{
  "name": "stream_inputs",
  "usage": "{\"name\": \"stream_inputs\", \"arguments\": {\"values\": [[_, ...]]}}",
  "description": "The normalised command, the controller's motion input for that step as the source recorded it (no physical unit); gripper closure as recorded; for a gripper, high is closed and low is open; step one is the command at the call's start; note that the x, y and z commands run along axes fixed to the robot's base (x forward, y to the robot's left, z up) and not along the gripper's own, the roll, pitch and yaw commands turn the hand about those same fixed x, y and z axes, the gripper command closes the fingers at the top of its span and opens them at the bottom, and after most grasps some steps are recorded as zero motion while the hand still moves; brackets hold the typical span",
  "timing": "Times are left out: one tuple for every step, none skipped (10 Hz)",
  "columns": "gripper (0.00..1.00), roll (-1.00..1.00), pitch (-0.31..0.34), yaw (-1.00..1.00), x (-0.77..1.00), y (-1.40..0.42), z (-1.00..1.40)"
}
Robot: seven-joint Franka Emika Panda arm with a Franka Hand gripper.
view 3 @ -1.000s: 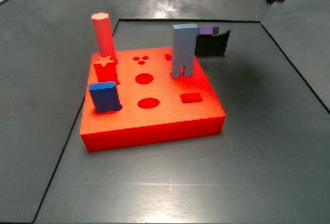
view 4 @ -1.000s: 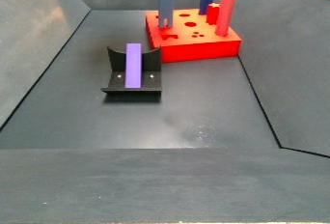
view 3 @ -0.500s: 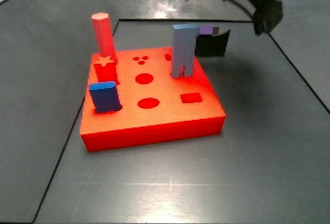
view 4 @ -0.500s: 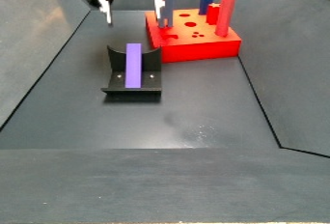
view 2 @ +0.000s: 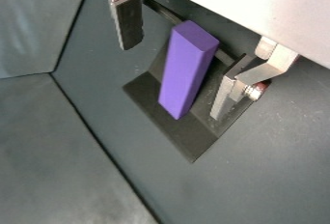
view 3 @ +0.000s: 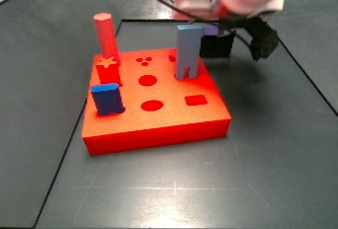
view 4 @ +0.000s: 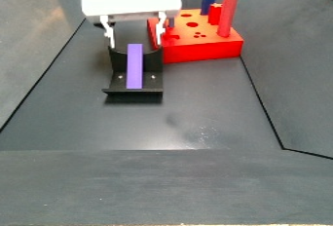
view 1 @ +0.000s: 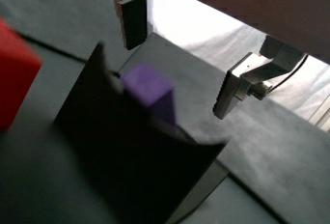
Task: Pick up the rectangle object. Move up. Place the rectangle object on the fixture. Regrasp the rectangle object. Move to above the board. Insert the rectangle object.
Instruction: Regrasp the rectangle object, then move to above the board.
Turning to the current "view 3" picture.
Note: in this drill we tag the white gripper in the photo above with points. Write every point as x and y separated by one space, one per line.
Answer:
237 10

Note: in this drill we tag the purple rectangular block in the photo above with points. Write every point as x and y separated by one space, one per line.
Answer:
211 31

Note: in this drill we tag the red shape sorter board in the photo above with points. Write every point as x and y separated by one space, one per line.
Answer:
169 111

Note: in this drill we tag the light blue notched block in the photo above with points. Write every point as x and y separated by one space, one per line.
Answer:
189 36

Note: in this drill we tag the red star peg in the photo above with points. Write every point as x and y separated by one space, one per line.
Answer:
107 68

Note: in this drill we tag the red cylinder peg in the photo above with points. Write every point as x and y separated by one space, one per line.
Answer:
106 35

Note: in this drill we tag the dark blue rounded block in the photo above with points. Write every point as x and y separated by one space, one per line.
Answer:
107 98

